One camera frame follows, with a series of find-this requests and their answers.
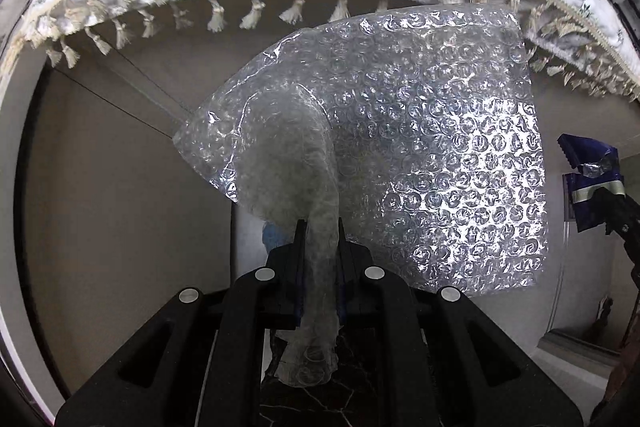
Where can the clear bubble wrap sheet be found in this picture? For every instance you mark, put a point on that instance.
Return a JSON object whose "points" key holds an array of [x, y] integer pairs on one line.
{"points": [[425, 132]]}

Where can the blue rounded object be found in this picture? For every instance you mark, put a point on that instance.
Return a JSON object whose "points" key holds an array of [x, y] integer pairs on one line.
{"points": [[275, 237]]}

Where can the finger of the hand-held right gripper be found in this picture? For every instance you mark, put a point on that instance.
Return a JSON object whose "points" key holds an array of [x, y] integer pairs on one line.
{"points": [[620, 212]]}

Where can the blue snack wrapper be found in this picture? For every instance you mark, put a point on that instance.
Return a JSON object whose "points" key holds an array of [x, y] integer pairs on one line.
{"points": [[580, 207]]}

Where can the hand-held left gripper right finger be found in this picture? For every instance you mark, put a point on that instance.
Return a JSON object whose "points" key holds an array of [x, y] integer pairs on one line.
{"points": [[345, 267]]}

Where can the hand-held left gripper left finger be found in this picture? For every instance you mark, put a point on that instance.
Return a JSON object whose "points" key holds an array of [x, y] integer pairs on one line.
{"points": [[299, 267]]}

